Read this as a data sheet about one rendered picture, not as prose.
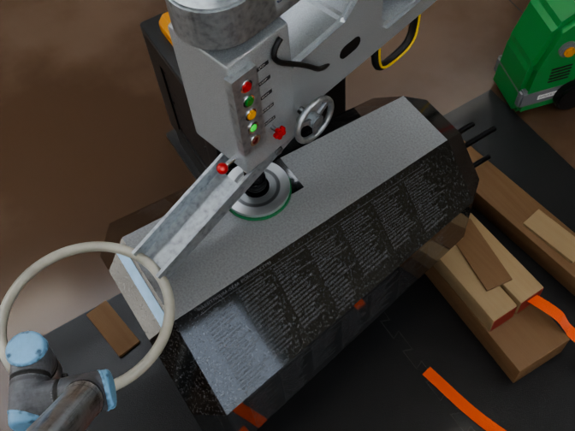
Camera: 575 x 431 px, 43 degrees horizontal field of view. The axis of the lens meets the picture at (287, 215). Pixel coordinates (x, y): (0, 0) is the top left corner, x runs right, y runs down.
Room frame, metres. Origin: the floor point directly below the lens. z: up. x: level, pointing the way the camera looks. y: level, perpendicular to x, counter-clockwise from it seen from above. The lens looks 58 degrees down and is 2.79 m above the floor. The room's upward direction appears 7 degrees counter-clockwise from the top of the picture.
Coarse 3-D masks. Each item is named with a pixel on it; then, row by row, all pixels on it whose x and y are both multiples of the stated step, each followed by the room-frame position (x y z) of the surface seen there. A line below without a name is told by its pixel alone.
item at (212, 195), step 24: (264, 168) 1.28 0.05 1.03; (192, 192) 1.24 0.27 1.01; (216, 192) 1.24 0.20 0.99; (240, 192) 1.21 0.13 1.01; (168, 216) 1.17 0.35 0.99; (192, 216) 1.18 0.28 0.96; (216, 216) 1.15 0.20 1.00; (144, 240) 1.12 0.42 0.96; (168, 240) 1.13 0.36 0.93; (192, 240) 1.09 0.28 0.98; (168, 264) 1.03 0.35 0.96
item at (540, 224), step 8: (536, 216) 1.51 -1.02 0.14; (544, 216) 1.50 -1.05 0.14; (528, 224) 1.48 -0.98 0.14; (536, 224) 1.47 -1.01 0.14; (544, 224) 1.47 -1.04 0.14; (552, 224) 1.46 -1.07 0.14; (536, 232) 1.44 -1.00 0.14; (544, 232) 1.43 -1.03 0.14; (552, 232) 1.43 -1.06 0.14; (560, 232) 1.42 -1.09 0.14; (568, 232) 1.42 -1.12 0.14; (544, 240) 1.40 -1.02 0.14; (552, 240) 1.39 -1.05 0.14; (560, 240) 1.39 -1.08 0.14; (568, 240) 1.38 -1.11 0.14; (560, 248) 1.35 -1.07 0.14; (568, 248) 1.35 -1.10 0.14; (568, 256) 1.31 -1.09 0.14
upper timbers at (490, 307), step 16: (480, 224) 1.45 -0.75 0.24; (496, 240) 1.36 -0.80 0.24; (448, 256) 1.32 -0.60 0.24; (496, 256) 1.30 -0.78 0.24; (512, 256) 1.29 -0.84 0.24; (448, 272) 1.26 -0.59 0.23; (464, 272) 1.25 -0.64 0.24; (512, 272) 1.22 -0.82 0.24; (528, 272) 1.21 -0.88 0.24; (464, 288) 1.18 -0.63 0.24; (480, 288) 1.17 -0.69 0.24; (496, 288) 1.16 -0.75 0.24; (512, 288) 1.15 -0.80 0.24; (528, 288) 1.15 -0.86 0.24; (480, 304) 1.11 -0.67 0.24; (496, 304) 1.10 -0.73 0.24; (512, 304) 1.09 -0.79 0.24; (528, 304) 1.12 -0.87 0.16; (480, 320) 1.08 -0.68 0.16; (496, 320) 1.04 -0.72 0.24
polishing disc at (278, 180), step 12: (240, 168) 1.40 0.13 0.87; (276, 168) 1.38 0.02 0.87; (276, 180) 1.34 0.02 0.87; (288, 180) 1.33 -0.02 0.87; (276, 192) 1.29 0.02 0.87; (288, 192) 1.29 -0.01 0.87; (240, 204) 1.26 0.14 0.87; (252, 204) 1.26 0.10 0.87; (264, 204) 1.25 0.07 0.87; (276, 204) 1.25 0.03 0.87; (252, 216) 1.22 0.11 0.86
